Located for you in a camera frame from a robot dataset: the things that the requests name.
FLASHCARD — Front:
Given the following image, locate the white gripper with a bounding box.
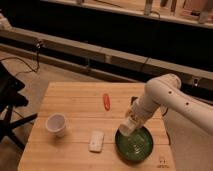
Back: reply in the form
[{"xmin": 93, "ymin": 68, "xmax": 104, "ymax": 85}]
[{"xmin": 119, "ymin": 108, "xmax": 146, "ymax": 136}]

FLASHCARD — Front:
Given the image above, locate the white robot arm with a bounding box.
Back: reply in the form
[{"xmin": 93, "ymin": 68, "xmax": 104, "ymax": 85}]
[{"xmin": 118, "ymin": 74, "xmax": 213, "ymax": 136}]

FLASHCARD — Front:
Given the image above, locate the green ceramic bowl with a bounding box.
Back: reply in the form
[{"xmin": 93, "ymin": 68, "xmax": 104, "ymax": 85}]
[{"xmin": 115, "ymin": 127, "xmax": 154, "ymax": 163}]

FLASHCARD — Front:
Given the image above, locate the white rectangular sponge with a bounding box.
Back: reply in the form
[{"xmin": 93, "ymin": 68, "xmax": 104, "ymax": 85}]
[{"xmin": 88, "ymin": 131, "xmax": 104, "ymax": 153}]

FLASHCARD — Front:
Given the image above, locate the wooden table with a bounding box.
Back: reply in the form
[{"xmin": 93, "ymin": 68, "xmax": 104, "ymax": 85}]
[{"xmin": 18, "ymin": 82, "xmax": 176, "ymax": 171}]

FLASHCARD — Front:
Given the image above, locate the white paper cup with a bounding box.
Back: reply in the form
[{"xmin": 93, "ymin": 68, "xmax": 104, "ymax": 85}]
[{"xmin": 45, "ymin": 114, "xmax": 66, "ymax": 137}]

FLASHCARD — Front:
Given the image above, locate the black office chair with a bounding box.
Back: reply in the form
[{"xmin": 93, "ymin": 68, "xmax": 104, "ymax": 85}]
[{"xmin": 0, "ymin": 62, "xmax": 37, "ymax": 149}]

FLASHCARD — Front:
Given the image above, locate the black floor cable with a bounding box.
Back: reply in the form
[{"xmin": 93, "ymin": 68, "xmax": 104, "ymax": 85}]
[{"xmin": 0, "ymin": 39, "xmax": 44, "ymax": 77}]

